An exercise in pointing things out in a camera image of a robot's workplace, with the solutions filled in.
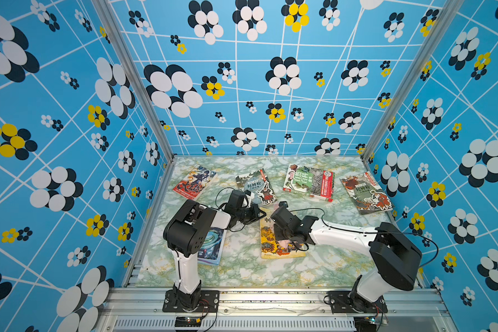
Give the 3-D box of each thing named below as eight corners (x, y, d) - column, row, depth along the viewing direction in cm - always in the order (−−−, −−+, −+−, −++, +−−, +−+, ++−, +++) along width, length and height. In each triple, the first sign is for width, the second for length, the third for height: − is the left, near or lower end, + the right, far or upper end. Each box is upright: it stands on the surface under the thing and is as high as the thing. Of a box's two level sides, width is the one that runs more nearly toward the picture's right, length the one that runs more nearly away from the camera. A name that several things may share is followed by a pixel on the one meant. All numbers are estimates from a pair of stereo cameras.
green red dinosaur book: (282, 190, 107) (282, 186, 105) (287, 166, 118) (288, 162, 115) (331, 201, 103) (333, 198, 100) (333, 175, 113) (334, 172, 111)
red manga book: (174, 190, 108) (173, 188, 106) (197, 166, 118) (196, 163, 117) (196, 201, 103) (195, 199, 102) (218, 175, 114) (217, 173, 112)
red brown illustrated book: (362, 215, 98) (364, 213, 96) (339, 179, 112) (341, 176, 110) (392, 209, 100) (395, 206, 98) (367, 174, 114) (369, 171, 112)
